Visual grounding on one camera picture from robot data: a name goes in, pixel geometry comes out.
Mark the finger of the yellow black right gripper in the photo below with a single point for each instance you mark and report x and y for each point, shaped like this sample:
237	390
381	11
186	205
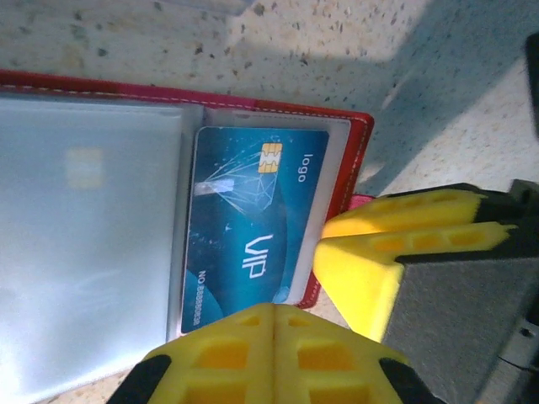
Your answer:
400	210
358	286

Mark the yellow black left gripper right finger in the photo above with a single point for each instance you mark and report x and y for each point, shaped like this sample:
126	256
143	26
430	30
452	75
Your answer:
332	366

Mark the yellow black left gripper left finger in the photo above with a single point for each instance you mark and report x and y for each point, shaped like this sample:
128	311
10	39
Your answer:
219	362

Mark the blue VIP chip card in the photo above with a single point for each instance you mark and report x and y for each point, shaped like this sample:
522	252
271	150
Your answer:
252	210

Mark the red leather card holder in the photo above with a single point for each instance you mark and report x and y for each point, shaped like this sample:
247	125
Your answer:
84	86

